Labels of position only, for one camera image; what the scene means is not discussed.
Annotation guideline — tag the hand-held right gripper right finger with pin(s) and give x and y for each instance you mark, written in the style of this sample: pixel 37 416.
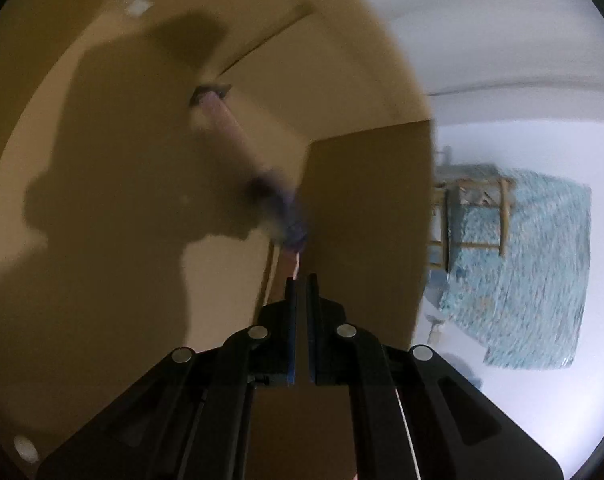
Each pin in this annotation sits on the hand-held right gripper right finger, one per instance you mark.
pixel 314 345

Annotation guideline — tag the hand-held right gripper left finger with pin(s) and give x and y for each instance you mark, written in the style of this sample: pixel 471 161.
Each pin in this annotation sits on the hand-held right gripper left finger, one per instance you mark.
pixel 292 360

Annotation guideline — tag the dark smart watch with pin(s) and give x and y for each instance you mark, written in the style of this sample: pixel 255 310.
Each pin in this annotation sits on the dark smart watch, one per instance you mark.
pixel 269 187

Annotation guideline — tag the brown cardboard box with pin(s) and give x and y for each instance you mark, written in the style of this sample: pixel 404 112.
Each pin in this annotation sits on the brown cardboard box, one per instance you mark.
pixel 106 110

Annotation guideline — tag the wooden chair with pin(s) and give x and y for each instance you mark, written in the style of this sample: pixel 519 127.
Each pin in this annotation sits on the wooden chair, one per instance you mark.
pixel 502 210

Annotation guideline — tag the blue patterned hanging cloth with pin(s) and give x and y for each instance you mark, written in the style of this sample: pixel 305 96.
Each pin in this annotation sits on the blue patterned hanging cloth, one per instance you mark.
pixel 537 270

